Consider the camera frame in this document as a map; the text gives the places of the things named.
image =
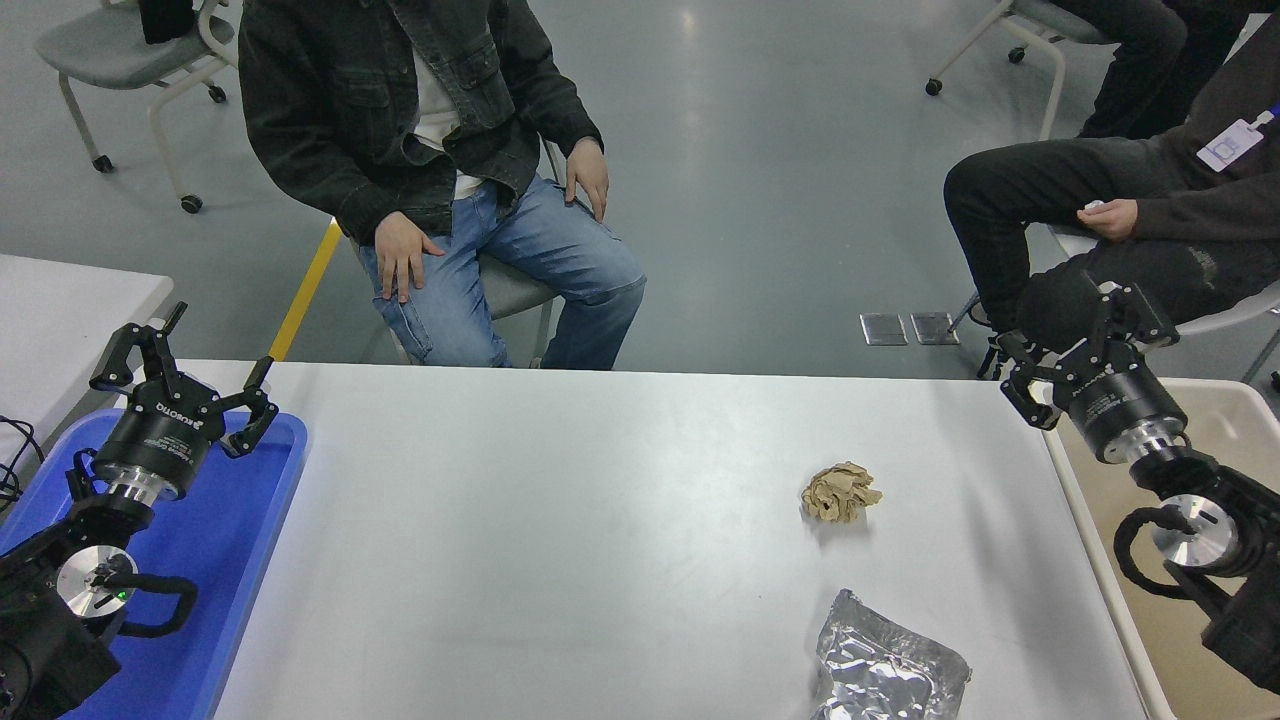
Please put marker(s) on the tan paper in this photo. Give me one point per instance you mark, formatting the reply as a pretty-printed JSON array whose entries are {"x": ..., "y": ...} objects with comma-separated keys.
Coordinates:
[{"x": 838, "y": 492}]

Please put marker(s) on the grey wheeled chair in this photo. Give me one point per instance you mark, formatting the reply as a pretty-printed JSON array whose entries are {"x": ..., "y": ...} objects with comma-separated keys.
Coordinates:
[
  {"x": 110, "y": 45},
  {"x": 1050, "y": 20}
]

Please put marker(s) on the person's right hand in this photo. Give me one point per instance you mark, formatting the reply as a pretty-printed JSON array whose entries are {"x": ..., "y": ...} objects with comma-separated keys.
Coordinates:
[{"x": 405, "y": 255}]

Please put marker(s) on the white chair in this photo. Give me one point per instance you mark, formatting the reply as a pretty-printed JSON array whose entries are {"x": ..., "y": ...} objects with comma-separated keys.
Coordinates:
[{"x": 1240, "y": 312}]

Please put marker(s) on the blue plastic tray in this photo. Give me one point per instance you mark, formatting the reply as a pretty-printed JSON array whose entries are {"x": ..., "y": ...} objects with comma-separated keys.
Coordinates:
[{"x": 220, "y": 560}]

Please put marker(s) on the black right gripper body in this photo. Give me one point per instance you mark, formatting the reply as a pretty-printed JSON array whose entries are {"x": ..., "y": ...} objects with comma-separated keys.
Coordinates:
[{"x": 1125, "y": 405}]

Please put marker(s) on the person's left hand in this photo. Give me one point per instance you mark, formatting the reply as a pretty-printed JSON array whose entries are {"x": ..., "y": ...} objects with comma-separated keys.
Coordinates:
[
  {"x": 588, "y": 170},
  {"x": 1112, "y": 220}
]

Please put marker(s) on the person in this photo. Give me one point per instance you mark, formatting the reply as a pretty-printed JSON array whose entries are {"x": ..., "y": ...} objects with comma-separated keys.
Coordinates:
[
  {"x": 1150, "y": 60},
  {"x": 350, "y": 100},
  {"x": 1100, "y": 170}
]

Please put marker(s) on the black bag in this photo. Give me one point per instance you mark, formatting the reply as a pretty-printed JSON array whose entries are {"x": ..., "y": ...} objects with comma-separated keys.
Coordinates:
[{"x": 165, "y": 20}]

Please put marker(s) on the large pale bin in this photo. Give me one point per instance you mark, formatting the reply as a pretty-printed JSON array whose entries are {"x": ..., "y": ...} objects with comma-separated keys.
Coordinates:
[{"x": 1230, "y": 420}]

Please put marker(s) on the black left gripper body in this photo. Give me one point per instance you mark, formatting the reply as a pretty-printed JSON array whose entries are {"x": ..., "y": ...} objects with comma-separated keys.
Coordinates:
[{"x": 160, "y": 435}]

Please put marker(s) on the foil tray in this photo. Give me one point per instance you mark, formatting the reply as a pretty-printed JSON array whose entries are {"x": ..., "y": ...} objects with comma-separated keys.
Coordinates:
[{"x": 880, "y": 670}]

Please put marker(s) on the white side table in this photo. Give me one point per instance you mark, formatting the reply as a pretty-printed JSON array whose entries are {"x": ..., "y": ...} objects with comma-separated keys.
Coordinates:
[{"x": 60, "y": 320}]

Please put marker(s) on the metal floor plate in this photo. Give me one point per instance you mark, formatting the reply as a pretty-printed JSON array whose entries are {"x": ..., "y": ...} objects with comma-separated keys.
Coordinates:
[
  {"x": 933, "y": 329},
  {"x": 883, "y": 330}
]

